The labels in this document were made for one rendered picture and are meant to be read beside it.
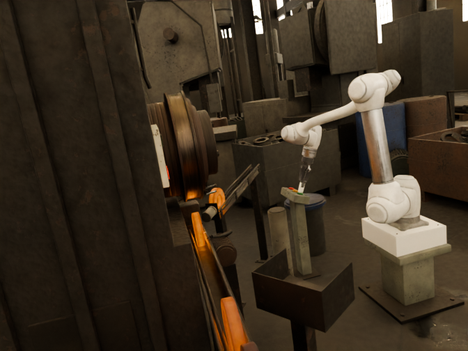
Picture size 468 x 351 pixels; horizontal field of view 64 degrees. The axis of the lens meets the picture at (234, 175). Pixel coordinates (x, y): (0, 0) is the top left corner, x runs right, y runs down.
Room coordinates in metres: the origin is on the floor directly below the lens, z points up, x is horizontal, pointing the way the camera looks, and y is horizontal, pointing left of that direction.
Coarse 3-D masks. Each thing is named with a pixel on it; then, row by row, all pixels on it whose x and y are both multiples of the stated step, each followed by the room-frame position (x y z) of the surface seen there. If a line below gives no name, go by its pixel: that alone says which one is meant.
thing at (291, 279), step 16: (256, 272) 1.16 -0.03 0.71; (272, 272) 1.22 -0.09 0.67; (288, 272) 1.29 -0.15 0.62; (352, 272) 1.11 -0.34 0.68; (256, 288) 1.13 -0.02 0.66; (272, 288) 1.09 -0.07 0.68; (288, 288) 1.04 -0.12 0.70; (304, 288) 1.00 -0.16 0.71; (320, 288) 1.18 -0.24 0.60; (336, 288) 1.03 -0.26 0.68; (352, 288) 1.10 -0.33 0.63; (256, 304) 1.14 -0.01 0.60; (272, 304) 1.09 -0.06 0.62; (288, 304) 1.05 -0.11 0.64; (304, 304) 1.01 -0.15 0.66; (320, 304) 0.97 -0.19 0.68; (336, 304) 1.02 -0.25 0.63; (304, 320) 1.01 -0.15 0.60; (320, 320) 0.97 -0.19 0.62; (304, 336) 1.11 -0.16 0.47
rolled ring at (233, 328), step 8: (224, 304) 0.87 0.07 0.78; (232, 304) 0.87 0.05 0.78; (224, 312) 0.87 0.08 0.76; (232, 312) 0.84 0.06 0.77; (224, 320) 0.94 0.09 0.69; (232, 320) 0.82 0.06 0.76; (240, 320) 0.83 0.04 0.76; (232, 328) 0.81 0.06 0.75; (240, 328) 0.81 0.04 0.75; (232, 336) 0.80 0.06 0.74; (240, 336) 0.80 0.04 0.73; (232, 344) 0.80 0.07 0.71; (240, 344) 0.79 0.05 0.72
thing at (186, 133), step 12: (180, 96) 1.51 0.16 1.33; (180, 108) 1.44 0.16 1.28; (180, 120) 1.40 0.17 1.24; (180, 132) 1.38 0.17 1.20; (192, 132) 1.38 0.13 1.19; (180, 144) 1.37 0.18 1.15; (192, 144) 1.37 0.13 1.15; (192, 156) 1.37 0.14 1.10; (192, 168) 1.38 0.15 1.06; (192, 180) 1.40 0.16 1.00; (192, 192) 1.44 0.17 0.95
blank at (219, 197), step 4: (216, 188) 2.10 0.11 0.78; (220, 188) 2.13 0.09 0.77; (216, 192) 2.07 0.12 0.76; (220, 192) 2.12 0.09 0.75; (212, 196) 2.04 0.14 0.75; (216, 196) 2.06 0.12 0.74; (220, 196) 2.12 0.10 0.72; (224, 196) 2.16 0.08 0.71; (212, 200) 2.03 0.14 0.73; (216, 200) 2.06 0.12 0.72; (220, 200) 2.13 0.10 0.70; (224, 200) 2.15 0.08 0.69; (220, 204) 2.11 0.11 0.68
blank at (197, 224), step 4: (196, 212) 1.59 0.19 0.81; (192, 216) 1.56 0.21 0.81; (196, 216) 1.56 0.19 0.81; (192, 220) 1.61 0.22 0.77; (196, 220) 1.54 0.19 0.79; (200, 220) 1.54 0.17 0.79; (196, 224) 1.53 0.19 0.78; (200, 224) 1.53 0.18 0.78; (196, 228) 1.52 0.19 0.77; (200, 228) 1.52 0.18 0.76; (196, 232) 1.51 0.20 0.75; (200, 232) 1.51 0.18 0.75; (196, 236) 1.51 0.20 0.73; (200, 236) 1.51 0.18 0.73; (196, 240) 1.56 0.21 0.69; (200, 240) 1.52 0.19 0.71; (204, 240) 1.52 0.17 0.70; (200, 244) 1.53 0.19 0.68; (204, 244) 1.54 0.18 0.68
